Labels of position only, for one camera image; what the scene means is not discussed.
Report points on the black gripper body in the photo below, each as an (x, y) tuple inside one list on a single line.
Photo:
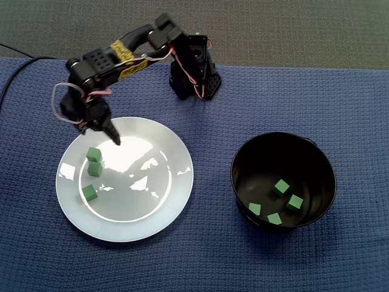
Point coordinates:
[(98, 116)]

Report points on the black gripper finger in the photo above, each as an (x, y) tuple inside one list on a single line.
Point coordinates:
[(85, 127), (111, 129)]

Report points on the small green cube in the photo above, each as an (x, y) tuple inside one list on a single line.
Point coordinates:
[(281, 186), (274, 219), (95, 169), (295, 202), (89, 192), (254, 208), (93, 154)]

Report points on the black robot arm with stickers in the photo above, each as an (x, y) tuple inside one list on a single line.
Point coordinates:
[(100, 62)]

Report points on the white round plate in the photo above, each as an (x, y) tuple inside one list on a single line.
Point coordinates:
[(127, 200)]

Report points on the black round container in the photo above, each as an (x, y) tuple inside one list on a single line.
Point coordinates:
[(310, 170)]

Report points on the blue waffle weave tablecloth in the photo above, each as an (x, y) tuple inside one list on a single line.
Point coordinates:
[(212, 261)]

